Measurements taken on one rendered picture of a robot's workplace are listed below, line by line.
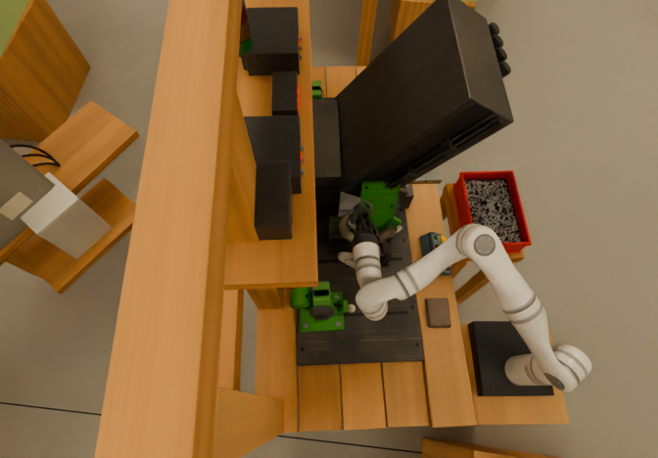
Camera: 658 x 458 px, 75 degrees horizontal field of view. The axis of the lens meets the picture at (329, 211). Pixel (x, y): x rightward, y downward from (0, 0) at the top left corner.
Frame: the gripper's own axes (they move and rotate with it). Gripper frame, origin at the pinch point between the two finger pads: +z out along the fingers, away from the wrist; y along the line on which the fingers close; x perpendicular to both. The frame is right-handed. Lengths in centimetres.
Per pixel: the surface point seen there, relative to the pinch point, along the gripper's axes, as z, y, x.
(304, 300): -24.1, 5.1, 20.5
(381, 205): 2.9, -4.9, -4.4
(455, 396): -43, -50, 9
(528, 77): 183, -153, -50
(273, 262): -35, 35, -2
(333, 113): 31.3, 14.9, -4.4
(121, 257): 59, 13, 165
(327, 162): 12.8, 13.3, 1.0
